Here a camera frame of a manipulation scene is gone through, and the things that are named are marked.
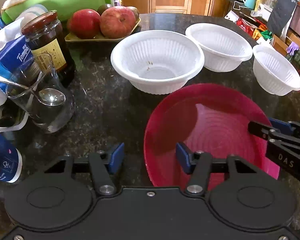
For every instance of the wooden lower cabinets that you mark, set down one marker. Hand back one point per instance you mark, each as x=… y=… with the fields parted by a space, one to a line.
x=172 y=1

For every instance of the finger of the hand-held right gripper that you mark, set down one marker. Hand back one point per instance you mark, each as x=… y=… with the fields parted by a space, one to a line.
x=261 y=128
x=282 y=126

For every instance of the magenta plastic plate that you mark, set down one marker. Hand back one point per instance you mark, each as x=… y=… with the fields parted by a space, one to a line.
x=210 y=120

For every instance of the streaked red apple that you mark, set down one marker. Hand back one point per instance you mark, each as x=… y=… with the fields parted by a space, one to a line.
x=117 y=22

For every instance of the blue and white paper cup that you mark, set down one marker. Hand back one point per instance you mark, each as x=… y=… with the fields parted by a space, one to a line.
x=2 y=160

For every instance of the purple rubber gloves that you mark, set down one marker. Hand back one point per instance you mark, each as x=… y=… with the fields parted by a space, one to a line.
x=293 y=48

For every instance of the white ribbed plastic bowl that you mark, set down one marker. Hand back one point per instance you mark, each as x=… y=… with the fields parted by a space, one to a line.
x=215 y=40
x=275 y=67
x=155 y=55

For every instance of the pale round dishes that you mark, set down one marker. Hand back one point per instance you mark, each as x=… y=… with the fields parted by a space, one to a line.
x=31 y=15

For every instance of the dark brown kiwi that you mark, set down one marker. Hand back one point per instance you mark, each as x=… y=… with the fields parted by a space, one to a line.
x=104 y=8

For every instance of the clear plastic oil bottle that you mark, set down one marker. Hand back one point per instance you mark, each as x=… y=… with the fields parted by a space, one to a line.
x=265 y=0

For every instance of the yellow tray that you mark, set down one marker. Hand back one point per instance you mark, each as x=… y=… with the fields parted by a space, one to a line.
x=75 y=39

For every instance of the dark sauce glass jar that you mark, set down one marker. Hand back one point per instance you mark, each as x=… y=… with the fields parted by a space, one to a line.
x=47 y=45

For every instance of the blue tissue pack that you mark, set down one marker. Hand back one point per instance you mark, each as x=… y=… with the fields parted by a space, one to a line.
x=10 y=57

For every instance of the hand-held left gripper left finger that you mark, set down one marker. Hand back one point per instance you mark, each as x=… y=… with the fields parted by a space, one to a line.
x=116 y=157

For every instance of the black apron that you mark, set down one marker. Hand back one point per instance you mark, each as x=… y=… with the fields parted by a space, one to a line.
x=283 y=10

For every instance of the dark red apple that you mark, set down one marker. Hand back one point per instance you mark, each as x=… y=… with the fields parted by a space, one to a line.
x=83 y=23

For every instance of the metal spoon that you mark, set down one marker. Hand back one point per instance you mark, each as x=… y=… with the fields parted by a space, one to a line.
x=51 y=97

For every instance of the clear glass cup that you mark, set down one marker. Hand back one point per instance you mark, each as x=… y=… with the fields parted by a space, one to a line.
x=52 y=115

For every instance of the teal mug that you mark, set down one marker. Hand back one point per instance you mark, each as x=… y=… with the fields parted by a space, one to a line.
x=249 y=1

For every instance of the red printed gift bags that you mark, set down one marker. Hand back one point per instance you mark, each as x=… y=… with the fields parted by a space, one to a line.
x=250 y=27

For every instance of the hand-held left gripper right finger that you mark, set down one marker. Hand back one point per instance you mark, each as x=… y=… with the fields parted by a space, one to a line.
x=183 y=157

